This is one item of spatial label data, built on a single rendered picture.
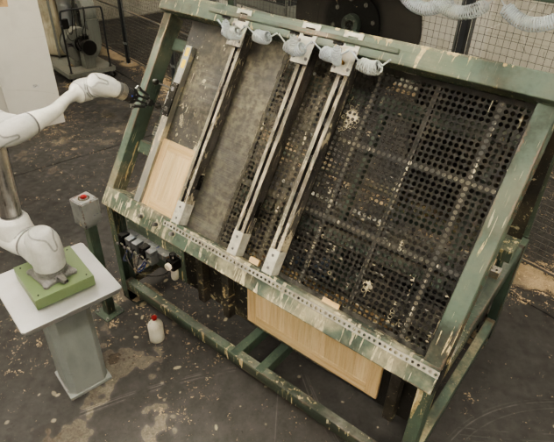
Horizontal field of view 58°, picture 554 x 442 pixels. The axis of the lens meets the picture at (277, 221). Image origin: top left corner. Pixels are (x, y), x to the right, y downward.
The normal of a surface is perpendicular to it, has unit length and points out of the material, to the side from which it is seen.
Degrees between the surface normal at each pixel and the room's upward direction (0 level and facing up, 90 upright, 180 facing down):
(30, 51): 90
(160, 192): 58
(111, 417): 0
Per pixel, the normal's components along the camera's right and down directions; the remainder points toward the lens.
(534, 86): -0.51, -0.07
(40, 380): 0.03, -0.82
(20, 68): 0.66, 0.44
